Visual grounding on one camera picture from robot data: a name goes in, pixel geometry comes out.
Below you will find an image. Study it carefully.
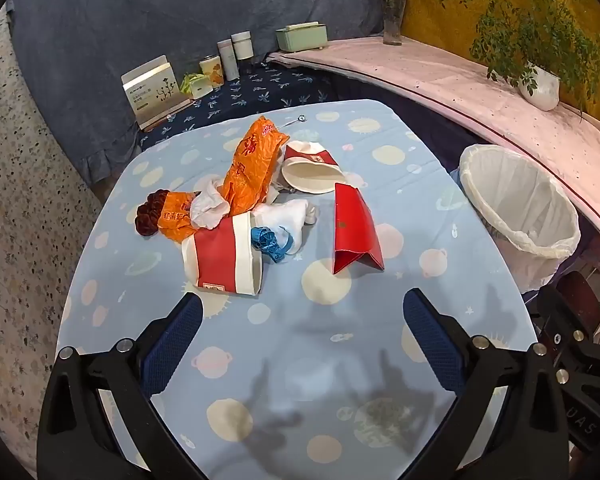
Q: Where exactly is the red and white paper cup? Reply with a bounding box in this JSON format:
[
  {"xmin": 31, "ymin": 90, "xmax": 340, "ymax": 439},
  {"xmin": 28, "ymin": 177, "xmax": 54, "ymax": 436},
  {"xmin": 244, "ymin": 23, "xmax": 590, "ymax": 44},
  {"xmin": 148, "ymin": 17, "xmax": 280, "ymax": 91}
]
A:
[
  {"xmin": 281, "ymin": 141, "xmax": 347, "ymax": 195},
  {"xmin": 181, "ymin": 212, "xmax": 264, "ymax": 296}
]

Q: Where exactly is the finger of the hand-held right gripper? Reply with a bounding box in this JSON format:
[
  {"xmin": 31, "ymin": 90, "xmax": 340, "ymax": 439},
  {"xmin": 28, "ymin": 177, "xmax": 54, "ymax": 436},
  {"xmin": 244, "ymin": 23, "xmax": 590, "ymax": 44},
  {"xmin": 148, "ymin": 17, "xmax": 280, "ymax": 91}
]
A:
[{"xmin": 530, "ymin": 285, "xmax": 600, "ymax": 361}]

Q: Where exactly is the blue backdrop cloth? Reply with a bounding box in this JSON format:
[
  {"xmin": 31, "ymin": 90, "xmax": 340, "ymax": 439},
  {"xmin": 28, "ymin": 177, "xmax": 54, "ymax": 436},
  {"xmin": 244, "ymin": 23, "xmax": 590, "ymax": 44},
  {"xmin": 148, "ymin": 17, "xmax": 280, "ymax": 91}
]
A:
[{"xmin": 7, "ymin": 0, "xmax": 411, "ymax": 191}]

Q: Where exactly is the small orange plastic bag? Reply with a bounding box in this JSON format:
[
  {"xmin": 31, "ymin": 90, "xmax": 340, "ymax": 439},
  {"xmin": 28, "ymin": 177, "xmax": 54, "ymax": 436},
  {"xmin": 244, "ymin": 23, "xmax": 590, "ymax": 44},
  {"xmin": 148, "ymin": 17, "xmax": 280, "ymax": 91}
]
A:
[{"xmin": 157, "ymin": 191, "xmax": 203, "ymax": 243}]

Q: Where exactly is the white card box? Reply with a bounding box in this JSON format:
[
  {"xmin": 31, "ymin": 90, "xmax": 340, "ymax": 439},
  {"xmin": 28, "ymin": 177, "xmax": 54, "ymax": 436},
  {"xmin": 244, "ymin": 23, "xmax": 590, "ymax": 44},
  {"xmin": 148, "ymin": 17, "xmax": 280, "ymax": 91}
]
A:
[{"xmin": 121, "ymin": 55, "xmax": 193, "ymax": 131}]

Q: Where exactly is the dark red hair scrunchie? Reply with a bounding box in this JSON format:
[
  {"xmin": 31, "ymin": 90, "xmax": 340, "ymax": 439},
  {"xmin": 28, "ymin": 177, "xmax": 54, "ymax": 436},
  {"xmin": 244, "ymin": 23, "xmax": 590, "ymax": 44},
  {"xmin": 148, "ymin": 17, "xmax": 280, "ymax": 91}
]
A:
[{"xmin": 136, "ymin": 190, "xmax": 173, "ymax": 237}]

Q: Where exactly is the blue ribbon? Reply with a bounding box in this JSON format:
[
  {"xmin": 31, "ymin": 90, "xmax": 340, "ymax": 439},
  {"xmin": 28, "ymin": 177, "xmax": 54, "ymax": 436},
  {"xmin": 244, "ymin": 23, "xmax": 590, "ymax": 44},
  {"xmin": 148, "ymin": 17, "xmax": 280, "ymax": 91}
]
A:
[{"xmin": 251, "ymin": 226, "xmax": 292, "ymax": 264}]

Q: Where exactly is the pink cloth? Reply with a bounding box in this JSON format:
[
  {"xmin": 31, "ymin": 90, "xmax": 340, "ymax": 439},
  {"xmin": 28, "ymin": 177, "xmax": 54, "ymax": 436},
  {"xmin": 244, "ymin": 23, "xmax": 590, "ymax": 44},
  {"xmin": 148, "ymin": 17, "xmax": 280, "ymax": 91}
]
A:
[{"xmin": 265, "ymin": 35, "xmax": 600, "ymax": 241}]

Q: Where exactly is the bin with white liner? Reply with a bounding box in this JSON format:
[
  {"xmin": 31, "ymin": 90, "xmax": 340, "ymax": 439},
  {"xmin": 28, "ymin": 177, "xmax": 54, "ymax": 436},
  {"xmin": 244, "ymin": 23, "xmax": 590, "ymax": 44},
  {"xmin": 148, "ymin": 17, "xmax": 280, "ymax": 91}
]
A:
[{"xmin": 459, "ymin": 144, "xmax": 581, "ymax": 291}]

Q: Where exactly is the light blue planet tablecloth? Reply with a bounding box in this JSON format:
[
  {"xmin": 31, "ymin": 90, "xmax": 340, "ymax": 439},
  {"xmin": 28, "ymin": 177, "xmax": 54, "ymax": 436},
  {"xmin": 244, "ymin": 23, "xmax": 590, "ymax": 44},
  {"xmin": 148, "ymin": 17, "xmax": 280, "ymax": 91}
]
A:
[{"xmin": 55, "ymin": 97, "xmax": 538, "ymax": 480}]

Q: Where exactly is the white paper towel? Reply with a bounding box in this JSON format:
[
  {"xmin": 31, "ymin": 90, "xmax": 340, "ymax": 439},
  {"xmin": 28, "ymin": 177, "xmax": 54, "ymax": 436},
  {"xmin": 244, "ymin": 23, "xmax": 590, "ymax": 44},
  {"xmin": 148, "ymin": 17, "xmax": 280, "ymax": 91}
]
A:
[{"xmin": 190, "ymin": 180, "xmax": 231, "ymax": 231}]

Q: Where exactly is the pale green tissue box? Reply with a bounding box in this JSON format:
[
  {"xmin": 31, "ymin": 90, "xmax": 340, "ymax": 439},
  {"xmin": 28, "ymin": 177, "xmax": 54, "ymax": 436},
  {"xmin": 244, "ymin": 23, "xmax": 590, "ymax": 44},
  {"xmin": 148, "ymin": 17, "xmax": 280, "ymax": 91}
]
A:
[{"xmin": 275, "ymin": 21, "xmax": 329, "ymax": 53}]

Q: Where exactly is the large orange plastic bag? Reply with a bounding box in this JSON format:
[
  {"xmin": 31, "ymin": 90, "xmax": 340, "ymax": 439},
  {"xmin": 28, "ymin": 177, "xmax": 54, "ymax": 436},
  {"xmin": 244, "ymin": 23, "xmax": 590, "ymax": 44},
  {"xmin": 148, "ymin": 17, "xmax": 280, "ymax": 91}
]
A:
[{"xmin": 221, "ymin": 116, "xmax": 291, "ymax": 218}]

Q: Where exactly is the red paper box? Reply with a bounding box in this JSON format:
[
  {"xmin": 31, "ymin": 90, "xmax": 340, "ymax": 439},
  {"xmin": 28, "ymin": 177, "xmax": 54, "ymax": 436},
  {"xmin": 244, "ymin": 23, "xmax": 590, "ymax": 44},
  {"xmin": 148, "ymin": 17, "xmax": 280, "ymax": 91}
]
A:
[{"xmin": 332, "ymin": 182, "xmax": 385, "ymax": 276}]

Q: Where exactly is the navy dragonfly print cloth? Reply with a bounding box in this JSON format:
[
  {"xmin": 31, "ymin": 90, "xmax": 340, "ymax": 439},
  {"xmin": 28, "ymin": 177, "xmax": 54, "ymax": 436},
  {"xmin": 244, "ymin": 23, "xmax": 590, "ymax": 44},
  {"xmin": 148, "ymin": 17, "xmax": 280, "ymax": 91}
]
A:
[{"xmin": 137, "ymin": 62, "xmax": 341, "ymax": 151}]

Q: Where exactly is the white canister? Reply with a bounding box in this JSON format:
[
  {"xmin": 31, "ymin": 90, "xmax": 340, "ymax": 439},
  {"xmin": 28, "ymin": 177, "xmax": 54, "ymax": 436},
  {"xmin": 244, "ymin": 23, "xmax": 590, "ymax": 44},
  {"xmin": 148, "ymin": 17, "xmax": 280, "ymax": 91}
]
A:
[{"xmin": 231, "ymin": 32, "xmax": 255, "ymax": 62}]

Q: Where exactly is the green packet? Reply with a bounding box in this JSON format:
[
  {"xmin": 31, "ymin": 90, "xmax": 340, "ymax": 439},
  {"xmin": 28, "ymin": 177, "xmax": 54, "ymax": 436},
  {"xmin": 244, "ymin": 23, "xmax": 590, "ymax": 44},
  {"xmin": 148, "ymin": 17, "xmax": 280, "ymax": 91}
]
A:
[{"xmin": 180, "ymin": 73, "xmax": 216, "ymax": 100}]

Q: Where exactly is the yellow cloth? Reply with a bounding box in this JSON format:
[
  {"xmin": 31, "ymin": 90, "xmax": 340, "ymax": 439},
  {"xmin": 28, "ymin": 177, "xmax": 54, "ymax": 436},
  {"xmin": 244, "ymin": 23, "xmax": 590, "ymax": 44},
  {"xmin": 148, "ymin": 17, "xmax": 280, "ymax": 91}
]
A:
[{"xmin": 405, "ymin": 0, "xmax": 600, "ymax": 136}]

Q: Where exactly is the glass vase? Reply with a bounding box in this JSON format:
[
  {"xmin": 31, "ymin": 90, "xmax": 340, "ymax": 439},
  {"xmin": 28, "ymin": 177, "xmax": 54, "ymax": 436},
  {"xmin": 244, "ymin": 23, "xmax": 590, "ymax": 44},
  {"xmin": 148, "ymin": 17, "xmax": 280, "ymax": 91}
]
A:
[{"xmin": 382, "ymin": 0, "xmax": 407, "ymax": 47}]

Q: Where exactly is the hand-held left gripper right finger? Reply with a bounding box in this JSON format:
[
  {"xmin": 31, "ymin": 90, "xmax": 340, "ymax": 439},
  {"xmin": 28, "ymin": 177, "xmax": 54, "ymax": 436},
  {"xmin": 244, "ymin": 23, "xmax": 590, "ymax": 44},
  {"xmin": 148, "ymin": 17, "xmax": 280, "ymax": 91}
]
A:
[{"xmin": 403, "ymin": 288, "xmax": 572, "ymax": 480}]

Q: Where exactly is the white glove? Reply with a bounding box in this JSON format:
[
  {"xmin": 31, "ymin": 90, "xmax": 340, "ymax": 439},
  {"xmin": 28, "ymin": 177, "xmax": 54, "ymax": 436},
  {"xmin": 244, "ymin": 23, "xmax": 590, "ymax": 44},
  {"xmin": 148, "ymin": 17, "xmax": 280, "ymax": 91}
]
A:
[{"xmin": 252, "ymin": 199, "xmax": 321, "ymax": 256}]

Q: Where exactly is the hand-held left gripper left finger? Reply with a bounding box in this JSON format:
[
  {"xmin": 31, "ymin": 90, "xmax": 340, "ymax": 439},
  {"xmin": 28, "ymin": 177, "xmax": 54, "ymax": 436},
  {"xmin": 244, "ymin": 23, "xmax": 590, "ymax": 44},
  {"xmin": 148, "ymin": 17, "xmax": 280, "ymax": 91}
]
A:
[{"xmin": 37, "ymin": 291, "xmax": 207, "ymax": 480}]

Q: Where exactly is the white plant pot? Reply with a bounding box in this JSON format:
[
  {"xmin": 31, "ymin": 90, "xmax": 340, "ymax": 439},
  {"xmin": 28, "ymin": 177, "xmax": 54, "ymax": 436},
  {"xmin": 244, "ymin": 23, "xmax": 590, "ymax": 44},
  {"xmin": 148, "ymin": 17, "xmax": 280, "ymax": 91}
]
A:
[{"xmin": 519, "ymin": 61, "xmax": 561, "ymax": 112}]

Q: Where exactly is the green leafy plant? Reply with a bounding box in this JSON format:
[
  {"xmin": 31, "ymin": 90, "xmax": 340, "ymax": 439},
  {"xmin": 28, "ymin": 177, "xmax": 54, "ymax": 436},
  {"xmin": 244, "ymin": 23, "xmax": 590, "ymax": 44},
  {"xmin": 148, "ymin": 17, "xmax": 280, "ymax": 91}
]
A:
[{"xmin": 439, "ymin": 0, "xmax": 600, "ymax": 121}]

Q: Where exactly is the yellow printed can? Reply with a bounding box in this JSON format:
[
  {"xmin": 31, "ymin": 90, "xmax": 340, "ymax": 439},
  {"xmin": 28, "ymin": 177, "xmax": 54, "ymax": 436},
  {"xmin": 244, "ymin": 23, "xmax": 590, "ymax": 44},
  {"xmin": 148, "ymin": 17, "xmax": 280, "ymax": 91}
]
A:
[{"xmin": 199, "ymin": 55, "xmax": 224, "ymax": 86}]

